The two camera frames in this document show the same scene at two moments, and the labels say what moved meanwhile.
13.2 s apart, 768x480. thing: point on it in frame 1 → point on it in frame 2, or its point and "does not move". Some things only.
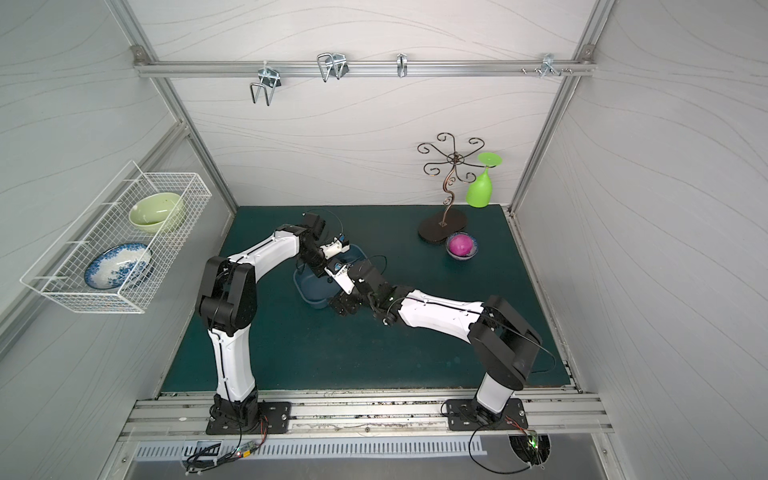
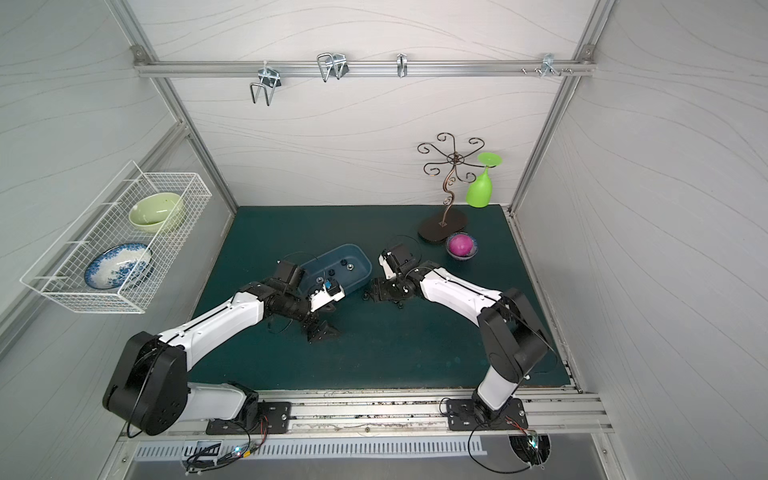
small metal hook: x=402 y=64 does not move
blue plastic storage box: x=316 y=291 does not move
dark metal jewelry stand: x=442 y=226 does not move
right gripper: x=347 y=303 → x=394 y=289
